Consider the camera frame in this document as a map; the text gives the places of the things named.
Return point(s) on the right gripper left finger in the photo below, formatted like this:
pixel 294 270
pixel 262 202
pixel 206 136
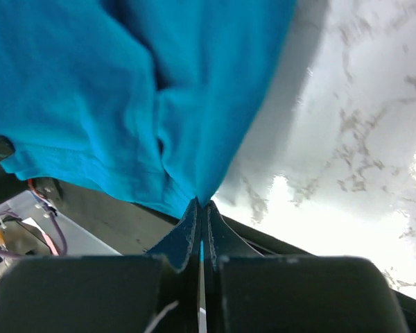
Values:
pixel 181 246

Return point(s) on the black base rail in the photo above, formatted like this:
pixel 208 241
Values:
pixel 369 213

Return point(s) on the blue t shirt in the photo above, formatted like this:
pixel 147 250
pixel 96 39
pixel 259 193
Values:
pixel 147 101

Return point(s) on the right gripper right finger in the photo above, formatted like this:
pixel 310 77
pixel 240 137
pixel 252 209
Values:
pixel 220 240

